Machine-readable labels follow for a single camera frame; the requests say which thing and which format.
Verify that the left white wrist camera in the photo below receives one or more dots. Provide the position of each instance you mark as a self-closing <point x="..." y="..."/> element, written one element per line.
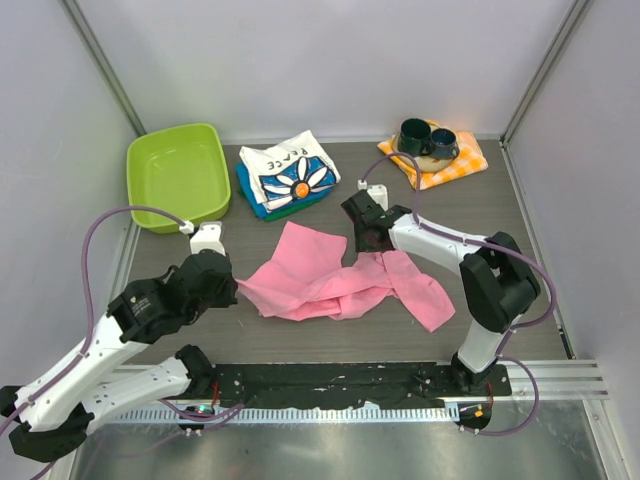
<point x="208" y="236"/>

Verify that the orange checkered cloth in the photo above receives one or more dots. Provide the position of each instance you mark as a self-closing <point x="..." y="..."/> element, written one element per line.
<point x="470" y="160"/>

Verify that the slotted white cable duct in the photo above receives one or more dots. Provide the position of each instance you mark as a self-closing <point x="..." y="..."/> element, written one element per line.
<point x="368" y="413"/>

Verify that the dark green mug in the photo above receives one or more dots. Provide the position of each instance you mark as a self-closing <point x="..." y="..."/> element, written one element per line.
<point x="414" y="137"/>

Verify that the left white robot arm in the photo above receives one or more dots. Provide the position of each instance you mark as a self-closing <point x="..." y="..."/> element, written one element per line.
<point x="54" y="414"/>

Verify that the pink t shirt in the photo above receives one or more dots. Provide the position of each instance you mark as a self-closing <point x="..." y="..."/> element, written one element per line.
<point x="305" y="279"/>

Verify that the white daisy print t shirt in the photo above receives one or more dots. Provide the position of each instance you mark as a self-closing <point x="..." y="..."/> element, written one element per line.
<point x="289" y="172"/>

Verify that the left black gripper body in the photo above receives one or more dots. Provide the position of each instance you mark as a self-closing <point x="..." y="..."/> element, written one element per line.
<point x="225" y="298"/>

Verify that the blue folded t shirt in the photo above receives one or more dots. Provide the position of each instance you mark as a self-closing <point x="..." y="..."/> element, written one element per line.
<point x="243" y="178"/>

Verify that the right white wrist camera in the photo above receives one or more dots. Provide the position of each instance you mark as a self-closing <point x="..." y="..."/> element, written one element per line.
<point x="377" y="192"/>

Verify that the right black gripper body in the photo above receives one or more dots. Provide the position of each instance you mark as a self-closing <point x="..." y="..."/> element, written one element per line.
<point x="363" y="244"/>

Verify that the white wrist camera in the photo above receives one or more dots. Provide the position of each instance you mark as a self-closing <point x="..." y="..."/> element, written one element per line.
<point x="377" y="192"/>
<point x="208" y="236"/>

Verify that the lime green plastic tub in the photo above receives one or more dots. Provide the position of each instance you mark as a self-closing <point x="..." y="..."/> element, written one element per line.
<point x="181" y="170"/>

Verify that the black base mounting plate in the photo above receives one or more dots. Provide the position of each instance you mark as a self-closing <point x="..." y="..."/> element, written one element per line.
<point x="338" y="386"/>

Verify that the dark blue mug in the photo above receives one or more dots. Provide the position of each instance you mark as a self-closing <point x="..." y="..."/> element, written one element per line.
<point x="443" y="144"/>

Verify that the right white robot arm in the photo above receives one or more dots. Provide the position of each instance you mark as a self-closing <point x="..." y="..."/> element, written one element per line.
<point x="498" y="282"/>

